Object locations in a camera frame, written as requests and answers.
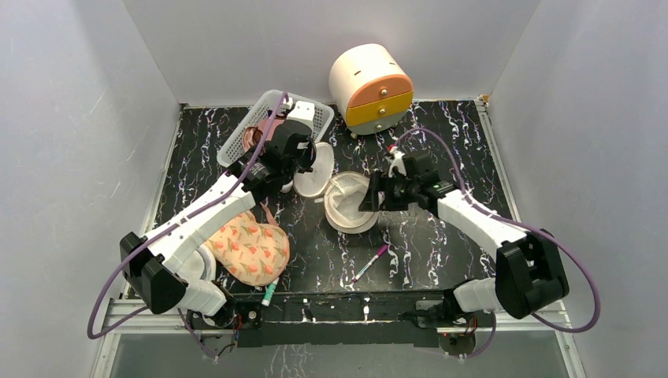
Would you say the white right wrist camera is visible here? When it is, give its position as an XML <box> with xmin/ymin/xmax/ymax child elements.
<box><xmin>385</xmin><ymin>145</ymin><xmax>406</xmax><ymax>178</ymax></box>

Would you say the black table front rail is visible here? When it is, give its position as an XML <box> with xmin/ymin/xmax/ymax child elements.
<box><xmin>102</xmin><ymin>291</ymin><xmax>573</xmax><ymax>350</ymax></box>

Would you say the teal white marker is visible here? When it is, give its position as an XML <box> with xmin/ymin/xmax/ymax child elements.
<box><xmin>261</xmin><ymin>277</ymin><xmax>280</xmax><ymax>307</ymax></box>

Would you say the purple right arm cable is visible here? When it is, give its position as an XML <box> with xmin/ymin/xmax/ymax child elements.
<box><xmin>388</xmin><ymin>127</ymin><xmax>602</xmax><ymax>359</ymax></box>

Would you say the white plastic basket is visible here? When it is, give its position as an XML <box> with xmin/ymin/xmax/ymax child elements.
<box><xmin>217</xmin><ymin>90</ymin><xmax>335</xmax><ymax>168</ymax></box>

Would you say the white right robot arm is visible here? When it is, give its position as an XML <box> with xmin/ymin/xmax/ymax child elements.
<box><xmin>358</xmin><ymin>147</ymin><xmax>570</xmax><ymax>326</ymax></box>

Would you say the white mesh bag lid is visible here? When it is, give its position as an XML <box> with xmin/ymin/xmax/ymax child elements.
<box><xmin>176</xmin><ymin>244</ymin><xmax>217</xmax><ymax>282</ymax></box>

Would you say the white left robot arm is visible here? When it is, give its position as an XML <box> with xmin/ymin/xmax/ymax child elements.
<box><xmin>120</xmin><ymin>120</ymin><xmax>316</xmax><ymax>328</ymax></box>

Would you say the peach floral bra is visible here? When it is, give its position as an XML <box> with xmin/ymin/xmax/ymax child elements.
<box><xmin>203</xmin><ymin>205</ymin><xmax>291</xmax><ymax>287</ymax></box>

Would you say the pink pen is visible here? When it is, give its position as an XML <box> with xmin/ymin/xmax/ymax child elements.
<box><xmin>352</xmin><ymin>244</ymin><xmax>388</xmax><ymax>283</ymax></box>

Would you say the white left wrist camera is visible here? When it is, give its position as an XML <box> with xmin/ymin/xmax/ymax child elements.
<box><xmin>286</xmin><ymin>100</ymin><xmax>315</xmax><ymax>134</ymax></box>

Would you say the round white drawer cabinet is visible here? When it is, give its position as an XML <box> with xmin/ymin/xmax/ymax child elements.
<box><xmin>328</xmin><ymin>43</ymin><xmax>414</xmax><ymax>138</ymax></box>

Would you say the pink satin bra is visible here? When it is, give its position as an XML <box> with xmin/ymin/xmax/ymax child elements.
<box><xmin>242</xmin><ymin>127</ymin><xmax>263</xmax><ymax>152</ymax></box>

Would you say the pink black sports bra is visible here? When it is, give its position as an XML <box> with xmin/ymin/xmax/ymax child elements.
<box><xmin>256</xmin><ymin>118</ymin><xmax>285</xmax><ymax>140</ymax></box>

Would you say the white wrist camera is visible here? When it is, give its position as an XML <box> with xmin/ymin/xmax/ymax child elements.
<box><xmin>286</xmin><ymin>100</ymin><xmax>315</xmax><ymax>134</ymax></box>
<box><xmin>385</xmin><ymin>145</ymin><xmax>406</xmax><ymax>178</ymax></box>

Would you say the white mesh laundry bag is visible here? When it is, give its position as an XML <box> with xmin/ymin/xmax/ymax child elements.
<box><xmin>293</xmin><ymin>142</ymin><xmax>379</xmax><ymax>235</ymax></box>

